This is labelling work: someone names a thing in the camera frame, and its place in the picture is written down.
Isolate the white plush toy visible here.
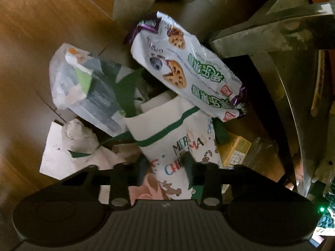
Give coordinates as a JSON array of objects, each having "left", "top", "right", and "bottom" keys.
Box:
[{"left": 313, "top": 157, "right": 335, "bottom": 186}]

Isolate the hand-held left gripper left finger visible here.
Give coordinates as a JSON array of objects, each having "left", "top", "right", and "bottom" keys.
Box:
[{"left": 61, "top": 159, "right": 151, "bottom": 211}]

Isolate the white cookie print snack packet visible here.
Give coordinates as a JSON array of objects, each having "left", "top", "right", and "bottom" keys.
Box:
[{"left": 123, "top": 11, "right": 248, "bottom": 123}]

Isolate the green knitted blanket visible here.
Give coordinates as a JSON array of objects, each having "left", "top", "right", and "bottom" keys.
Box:
[{"left": 315, "top": 186, "right": 335, "bottom": 229}]

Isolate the white paper sheet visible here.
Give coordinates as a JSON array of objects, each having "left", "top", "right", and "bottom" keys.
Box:
[{"left": 39, "top": 122, "right": 123, "bottom": 181}]

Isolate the crumpled white tissue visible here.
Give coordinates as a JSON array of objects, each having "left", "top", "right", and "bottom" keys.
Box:
[{"left": 61, "top": 119, "right": 101, "bottom": 157}]

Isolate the pink paper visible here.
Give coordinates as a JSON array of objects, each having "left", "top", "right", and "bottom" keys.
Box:
[{"left": 129, "top": 174, "right": 168, "bottom": 206}]

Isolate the clear plastic bag with box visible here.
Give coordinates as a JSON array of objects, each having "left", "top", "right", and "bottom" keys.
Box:
[{"left": 49, "top": 43, "right": 147, "bottom": 138}]

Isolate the brown crumpled paper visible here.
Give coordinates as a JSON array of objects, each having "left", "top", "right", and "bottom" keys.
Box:
[{"left": 112, "top": 145, "right": 143, "bottom": 164}]

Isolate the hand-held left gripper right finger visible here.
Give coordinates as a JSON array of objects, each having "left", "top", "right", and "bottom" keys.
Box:
[{"left": 182, "top": 152, "right": 279, "bottom": 211}]

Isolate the yellow box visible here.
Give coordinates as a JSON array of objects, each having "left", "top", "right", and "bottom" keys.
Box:
[{"left": 218, "top": 132, "right": 252, "bottom": 169}]

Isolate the grey metal bin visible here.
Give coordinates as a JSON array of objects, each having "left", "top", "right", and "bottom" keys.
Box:
[{"left": 209, "top": 3, "right": 335, "bottom": 199}]

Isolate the white cardboard piece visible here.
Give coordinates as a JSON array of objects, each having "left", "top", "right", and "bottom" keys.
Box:
[{"left": 140, "top": 90, "right": 178, "bottom": 115}]

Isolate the white printed bag green trim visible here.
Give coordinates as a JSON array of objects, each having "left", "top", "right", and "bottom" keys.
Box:
[{"left": 67, "top": 67, "right": 229, "bottom": 202}]

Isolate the grey furniture leg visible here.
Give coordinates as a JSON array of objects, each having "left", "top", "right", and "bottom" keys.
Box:
[
  {"left": 180, "top": 0, "right": 236, "bottom": 42},
  {"left": 112, "top": 0, "right": 164, "bottom": 30}
]

